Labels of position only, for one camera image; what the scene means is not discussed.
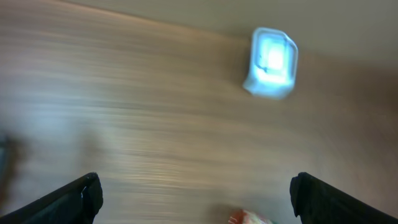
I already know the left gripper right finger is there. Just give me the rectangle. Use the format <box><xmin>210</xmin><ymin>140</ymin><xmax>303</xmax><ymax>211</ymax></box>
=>
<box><xmin>289</xmin><ymin>172</ymin><xmax>397</xmax><ymax>224</ymax></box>

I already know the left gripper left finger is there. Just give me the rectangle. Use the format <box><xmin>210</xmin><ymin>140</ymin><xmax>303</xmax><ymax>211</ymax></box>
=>
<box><xmin>1</xmin><ymin>172</ymin><xmax>103</xmax><ymax>224</ymax></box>

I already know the white jar green lid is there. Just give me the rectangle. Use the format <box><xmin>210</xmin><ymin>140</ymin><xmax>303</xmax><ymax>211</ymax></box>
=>
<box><xmin>228</xmin><ymin>209</ymin><xmax>276</xmax><ymax>224</ymax></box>

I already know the white barcode scanner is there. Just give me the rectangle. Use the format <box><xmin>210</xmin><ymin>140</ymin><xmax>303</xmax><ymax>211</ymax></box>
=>
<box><xmin>243</xmin><ymin>27</ymin><xmax>299</xmax><ymax>100</ymax></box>

